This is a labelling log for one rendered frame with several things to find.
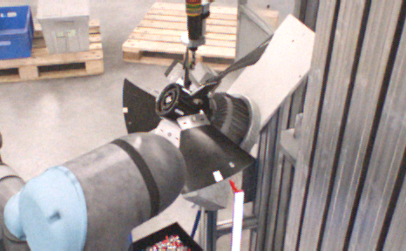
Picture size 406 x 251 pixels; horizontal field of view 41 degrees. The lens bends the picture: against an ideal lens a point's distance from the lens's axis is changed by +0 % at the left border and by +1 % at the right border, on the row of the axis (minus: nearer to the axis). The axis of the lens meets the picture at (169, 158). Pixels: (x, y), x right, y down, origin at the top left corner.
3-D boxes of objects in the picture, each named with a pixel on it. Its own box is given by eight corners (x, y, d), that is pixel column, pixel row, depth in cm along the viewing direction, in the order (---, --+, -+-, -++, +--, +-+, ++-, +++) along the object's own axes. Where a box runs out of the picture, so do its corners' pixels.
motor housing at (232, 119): (198, 140, 194) (171, 126, 187) (238, 91, 187) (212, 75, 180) (221, 179, 177) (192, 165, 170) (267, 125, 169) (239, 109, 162)
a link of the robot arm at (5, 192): (19, 254, 93) (9, 218, 88) (-8, 220, 100) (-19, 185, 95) (59, 233, 97) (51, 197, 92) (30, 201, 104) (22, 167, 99)
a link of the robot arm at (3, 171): (-16, 182, 95) (27, 168, 100) (-26, 170, 98) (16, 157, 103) (-11, 215, 99) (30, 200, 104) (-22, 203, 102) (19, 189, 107)
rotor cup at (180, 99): (177, 121, 181) (147, 105, 174) (203, 87, 177) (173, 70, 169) (191, 145, 170) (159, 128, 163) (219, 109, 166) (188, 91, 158)
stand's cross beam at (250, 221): (253, 220, 220) (253, 213, 218) (257, 227, 217) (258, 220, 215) (210, 230, 216) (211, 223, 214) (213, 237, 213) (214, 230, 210)
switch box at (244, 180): (274, 197, 219) (279, 153, 206) (240, 205, 216) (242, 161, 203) (264, 183, 226) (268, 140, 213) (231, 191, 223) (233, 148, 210)
